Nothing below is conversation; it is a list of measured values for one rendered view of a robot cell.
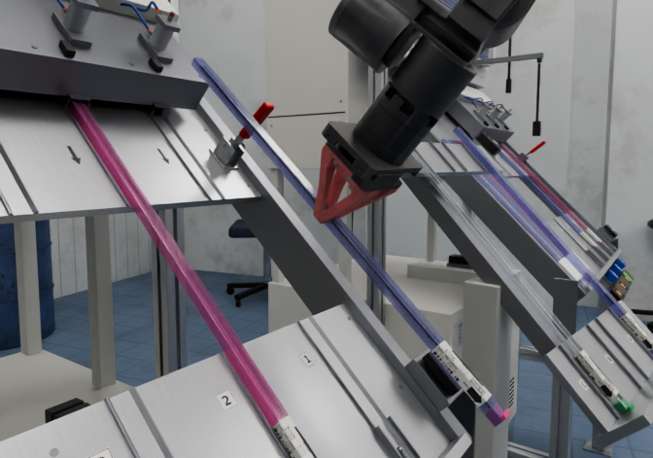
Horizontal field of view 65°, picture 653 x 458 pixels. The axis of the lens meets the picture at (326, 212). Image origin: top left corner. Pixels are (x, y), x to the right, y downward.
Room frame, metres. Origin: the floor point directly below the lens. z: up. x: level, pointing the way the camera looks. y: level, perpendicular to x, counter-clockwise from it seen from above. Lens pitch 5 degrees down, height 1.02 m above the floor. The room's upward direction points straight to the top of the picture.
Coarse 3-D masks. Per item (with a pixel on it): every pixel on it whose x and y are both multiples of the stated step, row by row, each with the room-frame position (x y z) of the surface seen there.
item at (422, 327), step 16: (192, 64) 0.63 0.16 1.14; (208, 80) 0.61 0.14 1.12; (224, 96) 0.60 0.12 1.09; (240, 112) 0.58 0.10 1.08; (256, 128) 0.57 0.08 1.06; (272, 144) 0.57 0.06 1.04; (272, 160) 0.56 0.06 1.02; (288, 160) 0.56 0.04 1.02; (288, 176) 0.55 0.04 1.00; (304, 192) 0.53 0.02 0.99; (336, 224) 0.51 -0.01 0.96; (352, 240) 0.50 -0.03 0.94; (352, 256) 0.50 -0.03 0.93; (368, 256) 0.50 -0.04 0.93; (368, 272) 0.49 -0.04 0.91; (384, 272) 0.49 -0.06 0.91; (384, 288) 0.48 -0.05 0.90; (400, 304) 0.47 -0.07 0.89; (416, 320) 0.46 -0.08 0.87; (432, 336) 0.45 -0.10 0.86; (496, 416) 0.42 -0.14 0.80
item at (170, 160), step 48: (0, 96) 0.53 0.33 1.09; (48, 96) 0.58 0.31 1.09; (0, 144) 0.48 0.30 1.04; (48, 144) 0.52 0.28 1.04; (144, 144) 0.62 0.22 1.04; (192, 144) 0.68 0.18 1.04; (0, 192) 0.44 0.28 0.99; (48, 192) 0.47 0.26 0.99; (96, 192) 0.51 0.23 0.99; (144, 192) 0.55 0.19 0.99; (192, 192) 0.60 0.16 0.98; (240, 192) 0.66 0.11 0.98
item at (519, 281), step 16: (432, 176) 0.77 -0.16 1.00; (448, 192) 0.75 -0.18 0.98; (464, 208) 0.74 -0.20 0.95; (464, 224) 0.73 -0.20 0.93; (480, 240) 0.71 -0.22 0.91; (496, 256) 0.70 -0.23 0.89; (512, 272) 0.68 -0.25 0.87; (528, 288) 0.67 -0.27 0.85; (544, 304) 0.66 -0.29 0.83; (544, 320) 0.65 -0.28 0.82; (560, 336) 0.64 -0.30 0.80; (576, 352) 0.62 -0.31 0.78; (624, 400) 0.59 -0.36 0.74
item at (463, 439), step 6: (462, 438) 0.51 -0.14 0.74; (468, 438) 0.51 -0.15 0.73; (450, 444) 0.51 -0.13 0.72; (456, 444) 0.49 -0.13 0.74; (462, 444) 0.50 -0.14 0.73; (468, 444) 0.51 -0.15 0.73; (444, 450) 0.51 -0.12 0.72; (450, 450) 0.48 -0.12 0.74; (456, 450) 0.49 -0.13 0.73; (462, 450) 0.49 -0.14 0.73; (438, 456) 0.50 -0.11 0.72; (444, 456) 0.47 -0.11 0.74; (450, 456) 0.48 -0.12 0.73; (456, 456) 0.48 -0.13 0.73
